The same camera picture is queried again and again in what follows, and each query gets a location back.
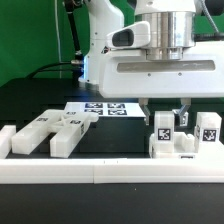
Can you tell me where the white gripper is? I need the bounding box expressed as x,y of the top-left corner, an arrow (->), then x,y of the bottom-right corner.
99,41 -> 224,124

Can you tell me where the white tag sheet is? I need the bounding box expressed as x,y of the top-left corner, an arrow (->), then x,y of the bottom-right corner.
64,102 -> 145,118

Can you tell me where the white chair seat part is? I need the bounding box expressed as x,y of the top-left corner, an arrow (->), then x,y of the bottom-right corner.
149,132 -> 224,160

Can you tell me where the black cable bundle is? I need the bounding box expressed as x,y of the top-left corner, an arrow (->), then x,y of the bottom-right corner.
27,0 -> 85,80

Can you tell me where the white chair back frame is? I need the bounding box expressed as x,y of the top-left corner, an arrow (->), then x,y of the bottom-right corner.
12,109 -> 99,158

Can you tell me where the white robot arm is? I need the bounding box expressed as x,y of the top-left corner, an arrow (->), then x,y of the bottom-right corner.
64,0 -> 224,114

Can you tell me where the thin grey cable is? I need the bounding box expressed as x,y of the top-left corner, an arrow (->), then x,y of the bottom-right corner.
54,0 -> 63,80

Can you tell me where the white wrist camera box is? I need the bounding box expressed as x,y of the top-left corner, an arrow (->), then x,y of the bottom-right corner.
106,21 -> 151,49

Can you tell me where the white left fence block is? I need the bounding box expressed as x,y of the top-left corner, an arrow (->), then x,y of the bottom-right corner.
0,125 -> 16,159

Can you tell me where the white front fence bar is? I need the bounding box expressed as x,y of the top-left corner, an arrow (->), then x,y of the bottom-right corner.
0,159 -> 224,184

